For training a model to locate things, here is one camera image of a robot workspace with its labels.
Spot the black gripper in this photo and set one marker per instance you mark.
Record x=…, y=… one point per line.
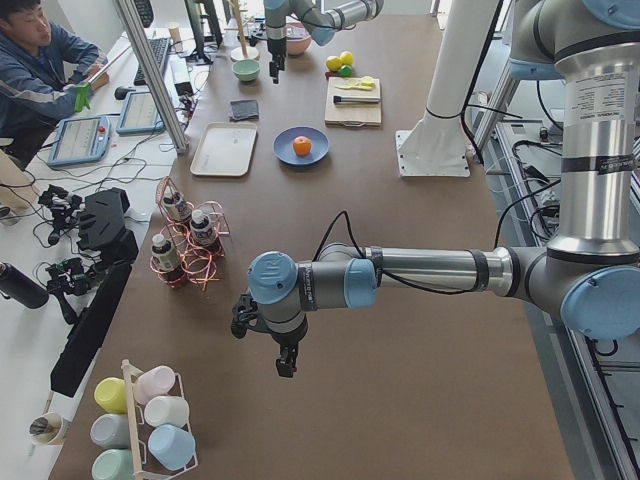
x=287, y=343
x=275, y=48

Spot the blue plate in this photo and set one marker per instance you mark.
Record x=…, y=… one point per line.
x=283, y=146

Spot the orange mandarin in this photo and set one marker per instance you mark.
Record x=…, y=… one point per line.
x=302, y=145

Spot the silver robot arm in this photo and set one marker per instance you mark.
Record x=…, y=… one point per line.
x=321, y=25
x=585, y=275

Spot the mint green bowl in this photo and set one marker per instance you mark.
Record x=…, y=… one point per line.
x=246, y=70

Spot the wooden cup stand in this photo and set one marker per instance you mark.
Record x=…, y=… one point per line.
x=236, y=24

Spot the pink ice bowl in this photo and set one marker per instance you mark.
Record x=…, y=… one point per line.
x=298, y=39

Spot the grey folded cloth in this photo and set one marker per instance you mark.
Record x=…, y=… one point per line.
x=243, y=110

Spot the whole yellow lemon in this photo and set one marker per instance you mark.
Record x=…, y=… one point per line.
x=347, y=58
x=333, y=63

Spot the steel muddler black tip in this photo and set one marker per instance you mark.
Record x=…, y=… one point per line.
x=344, y=100

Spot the green lime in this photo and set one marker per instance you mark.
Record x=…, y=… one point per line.
x=345, y=71

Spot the cream rabbit tray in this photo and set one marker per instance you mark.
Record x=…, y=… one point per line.
x=224, y=150

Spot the lemon half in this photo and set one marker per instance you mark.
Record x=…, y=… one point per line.
x=367, y=81

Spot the bamboo cutting board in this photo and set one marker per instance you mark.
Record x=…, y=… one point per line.
x=352, y=115

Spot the black keyboard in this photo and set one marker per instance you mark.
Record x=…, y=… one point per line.
x=160, y=53

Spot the white cup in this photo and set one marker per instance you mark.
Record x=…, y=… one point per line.
x=173, y=410

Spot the pink cup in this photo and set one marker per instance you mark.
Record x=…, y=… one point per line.
x=156, y=382

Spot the blue teach pendant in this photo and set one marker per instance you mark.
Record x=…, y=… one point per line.
x=80, y=140
x=139, y=115

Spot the light blue cup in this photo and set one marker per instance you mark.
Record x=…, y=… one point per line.
x=173, y=447

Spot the tea bottle white cap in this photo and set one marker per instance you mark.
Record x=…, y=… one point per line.
x=166, y=261

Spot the yellow cup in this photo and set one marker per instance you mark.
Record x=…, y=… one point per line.
x=110, y=395

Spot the grey cup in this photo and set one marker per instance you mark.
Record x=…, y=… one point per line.
x=111, y=431

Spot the mint green cup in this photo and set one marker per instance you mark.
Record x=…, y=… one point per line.
x=113, y=464

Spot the seated person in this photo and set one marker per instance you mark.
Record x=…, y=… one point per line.
x=42, y=65

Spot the paper cup with tools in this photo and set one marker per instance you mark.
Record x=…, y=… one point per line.
x=48, y=429

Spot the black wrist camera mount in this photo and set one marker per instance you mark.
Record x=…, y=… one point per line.
x=244, y=316

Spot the copper wire bottle rack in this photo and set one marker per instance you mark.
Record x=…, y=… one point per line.
x=199, y=264

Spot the aluminium frame post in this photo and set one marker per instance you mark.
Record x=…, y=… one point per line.
x=132, y=24

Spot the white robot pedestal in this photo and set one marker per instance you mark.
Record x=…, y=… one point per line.
x=437, y=144

